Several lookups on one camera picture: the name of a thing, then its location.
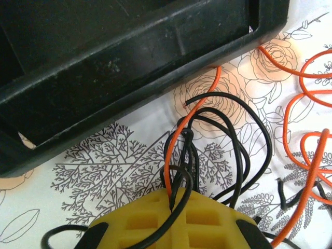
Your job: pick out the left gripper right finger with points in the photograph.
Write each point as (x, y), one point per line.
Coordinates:
(207, 233)

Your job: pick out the floral tablecloth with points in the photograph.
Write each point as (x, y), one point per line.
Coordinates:
(103, 166)

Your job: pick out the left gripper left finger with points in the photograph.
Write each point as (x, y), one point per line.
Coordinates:
(140, 233)

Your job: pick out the black plastic bin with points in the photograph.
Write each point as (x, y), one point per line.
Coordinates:
(103, 64)

